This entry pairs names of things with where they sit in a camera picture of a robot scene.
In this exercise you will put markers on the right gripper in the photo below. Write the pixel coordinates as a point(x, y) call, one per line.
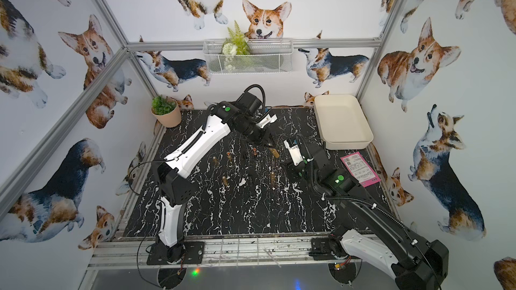
point(291, 168)

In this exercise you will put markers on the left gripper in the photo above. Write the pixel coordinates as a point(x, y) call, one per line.
point(260, 137)

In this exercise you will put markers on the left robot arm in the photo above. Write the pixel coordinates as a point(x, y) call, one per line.
point(172, 173)

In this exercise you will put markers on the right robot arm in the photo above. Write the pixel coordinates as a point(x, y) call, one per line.
point(409, 259)

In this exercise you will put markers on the cream rectangular tray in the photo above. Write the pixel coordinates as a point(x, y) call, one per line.
point(341, 122)

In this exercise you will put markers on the pink printed card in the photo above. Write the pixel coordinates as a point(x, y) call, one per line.
point(359, 168)

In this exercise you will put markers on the fern and white flower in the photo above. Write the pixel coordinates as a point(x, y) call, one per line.
point(236, 44)

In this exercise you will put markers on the potted green plant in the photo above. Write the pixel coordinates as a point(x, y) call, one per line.
point(167, 111)

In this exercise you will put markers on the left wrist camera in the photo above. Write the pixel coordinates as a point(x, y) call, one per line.
point(269, 118)

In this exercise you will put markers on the white wire basket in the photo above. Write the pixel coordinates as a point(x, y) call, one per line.
point(258, 56)

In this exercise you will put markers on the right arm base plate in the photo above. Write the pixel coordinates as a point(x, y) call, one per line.
point(328, 249)

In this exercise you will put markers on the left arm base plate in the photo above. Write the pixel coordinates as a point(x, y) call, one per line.
point(183, 252)

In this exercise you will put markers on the aluminium front rail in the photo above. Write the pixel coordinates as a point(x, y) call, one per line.
point(218, 252)

